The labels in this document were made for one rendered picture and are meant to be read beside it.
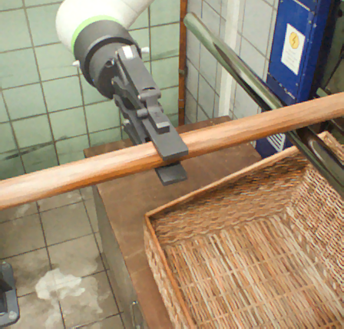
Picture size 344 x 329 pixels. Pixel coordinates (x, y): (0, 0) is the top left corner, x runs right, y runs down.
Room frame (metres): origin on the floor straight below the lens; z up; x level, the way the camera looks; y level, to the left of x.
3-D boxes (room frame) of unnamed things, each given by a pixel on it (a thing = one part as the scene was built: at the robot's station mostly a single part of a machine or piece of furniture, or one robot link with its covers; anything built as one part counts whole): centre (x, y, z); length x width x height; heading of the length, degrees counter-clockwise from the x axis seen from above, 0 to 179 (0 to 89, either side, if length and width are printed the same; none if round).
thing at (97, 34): (0.61, 0.09, 1.19); 0.12 x 0.06 x 0.09; 112
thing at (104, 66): (0.54, 0.07, 1.19); 0.09 x 0.07 x 0.08; 22
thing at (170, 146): (0.40, 0.01, 1.21); 0.07 x 0.03 x 0.01; 22
